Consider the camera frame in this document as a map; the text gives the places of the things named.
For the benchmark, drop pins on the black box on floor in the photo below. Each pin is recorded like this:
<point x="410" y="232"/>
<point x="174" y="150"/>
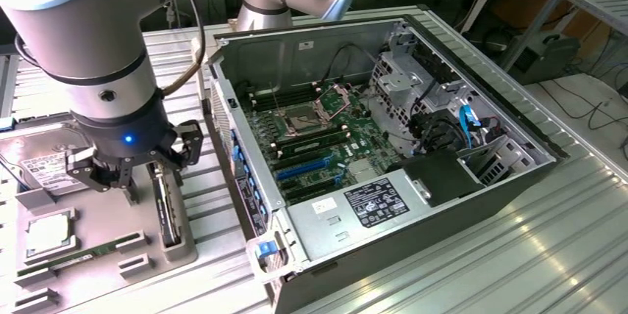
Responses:
<point x="550" y="58"/>

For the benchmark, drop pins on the short black expansion slot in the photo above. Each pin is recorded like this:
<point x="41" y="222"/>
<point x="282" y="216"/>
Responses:
<point x="311" y="187"/>

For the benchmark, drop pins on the green RAM stick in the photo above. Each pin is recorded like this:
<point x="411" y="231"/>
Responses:
<point x="74" y="255"/>
<point x="314" y="145"/>

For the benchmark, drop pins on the black RAM slot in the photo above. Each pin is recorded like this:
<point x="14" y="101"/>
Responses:
<point x="282" y="95"/>
<point x="310" y="143"/>
<point x="283" y="99"/>
<point x="286" y="103"/>
<point x="305" y="136"/>
<point x="279" y="90"/>
<point x="307" y="140"/>

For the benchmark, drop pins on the green Dell motherboard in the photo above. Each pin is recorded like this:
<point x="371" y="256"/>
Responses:
<point x="363" y="137"/>

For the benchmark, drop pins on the open black PC case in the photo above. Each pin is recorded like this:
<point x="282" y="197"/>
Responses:
<point x="393" y="255"/>

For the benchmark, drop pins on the low silver disk bay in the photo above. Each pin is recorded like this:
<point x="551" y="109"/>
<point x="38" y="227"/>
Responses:
<point x="510" y="159"/>

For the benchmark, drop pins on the silver hard disk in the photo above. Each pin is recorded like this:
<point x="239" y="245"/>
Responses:
<point x="39" y="167"/>

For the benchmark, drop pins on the grey aluminium frame post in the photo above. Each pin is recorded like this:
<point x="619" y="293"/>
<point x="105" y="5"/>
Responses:
<point x="7" y="86"/>

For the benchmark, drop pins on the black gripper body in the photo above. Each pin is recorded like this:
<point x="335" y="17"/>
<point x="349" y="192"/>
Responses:
<point x="123" y="137"/>

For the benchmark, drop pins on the graphics card with black shroud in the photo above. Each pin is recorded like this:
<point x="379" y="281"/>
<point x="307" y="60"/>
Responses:
<point x="166" y="203"/>

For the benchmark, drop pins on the tall silver disk bay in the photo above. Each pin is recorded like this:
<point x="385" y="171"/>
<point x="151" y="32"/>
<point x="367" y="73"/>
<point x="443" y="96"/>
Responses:
<point x="398" y="82"/>

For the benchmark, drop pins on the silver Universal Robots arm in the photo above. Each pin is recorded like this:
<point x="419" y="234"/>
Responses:
<point x="89" y="42"/>

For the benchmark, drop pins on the thin metal locking lever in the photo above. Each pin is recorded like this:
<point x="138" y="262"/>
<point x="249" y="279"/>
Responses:
<point x="278" y="100"/>

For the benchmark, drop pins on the blue case latch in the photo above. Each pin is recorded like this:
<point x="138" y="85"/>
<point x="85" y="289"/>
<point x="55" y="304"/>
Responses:
<point x="266" y="249"/>

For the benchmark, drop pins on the metal socket cover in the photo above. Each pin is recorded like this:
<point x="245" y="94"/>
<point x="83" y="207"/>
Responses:
<point x="339" y="88"/>

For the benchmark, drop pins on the grey power supply unit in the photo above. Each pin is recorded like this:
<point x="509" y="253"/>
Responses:
<point x="343" y="218"/>

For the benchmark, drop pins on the black plastic air duct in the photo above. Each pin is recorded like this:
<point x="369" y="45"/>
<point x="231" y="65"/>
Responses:
<point x="437" y="178"/>

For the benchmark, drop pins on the long black expansion slot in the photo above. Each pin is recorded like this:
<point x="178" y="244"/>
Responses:
<point x="301" y="161"/>

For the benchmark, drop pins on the silver chipset heatsink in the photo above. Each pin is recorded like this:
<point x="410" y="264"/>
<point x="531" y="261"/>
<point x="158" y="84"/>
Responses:
<point x="366" y="170"/>

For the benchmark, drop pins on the CPU with silver lid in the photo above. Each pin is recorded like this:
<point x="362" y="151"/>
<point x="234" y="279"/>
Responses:
<point x="49" y="235"/>

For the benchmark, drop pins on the grey parts rack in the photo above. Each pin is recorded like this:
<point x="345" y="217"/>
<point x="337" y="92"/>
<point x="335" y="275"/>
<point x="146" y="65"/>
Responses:
<point x="98" y="225"/>

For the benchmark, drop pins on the blue expansion slot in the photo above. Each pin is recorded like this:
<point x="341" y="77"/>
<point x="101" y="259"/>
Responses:
<point x="302" y="168"/>

